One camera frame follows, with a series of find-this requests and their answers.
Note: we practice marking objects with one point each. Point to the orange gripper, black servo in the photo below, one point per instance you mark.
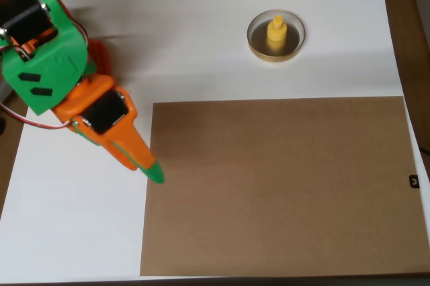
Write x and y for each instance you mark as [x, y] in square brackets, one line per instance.
[118, 131]

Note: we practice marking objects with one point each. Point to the small yellow plastic piece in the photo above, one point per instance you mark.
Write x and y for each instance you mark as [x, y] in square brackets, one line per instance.
[276, 32]

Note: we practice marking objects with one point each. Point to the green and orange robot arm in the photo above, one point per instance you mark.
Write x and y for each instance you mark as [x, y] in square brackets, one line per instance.
[43, 68]

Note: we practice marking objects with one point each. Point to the round clear shallow dish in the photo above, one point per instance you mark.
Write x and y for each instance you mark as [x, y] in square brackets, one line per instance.
[294, 47]

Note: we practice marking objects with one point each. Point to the white board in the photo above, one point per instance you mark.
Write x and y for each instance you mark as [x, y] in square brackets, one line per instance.
[201, 14]

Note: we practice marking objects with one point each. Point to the brown cardboard sheet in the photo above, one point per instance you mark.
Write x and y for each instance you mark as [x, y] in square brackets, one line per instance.
[285, 182]

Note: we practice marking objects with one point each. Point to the small black square marker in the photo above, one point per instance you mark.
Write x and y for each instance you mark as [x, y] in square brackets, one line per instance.
[414, 181]

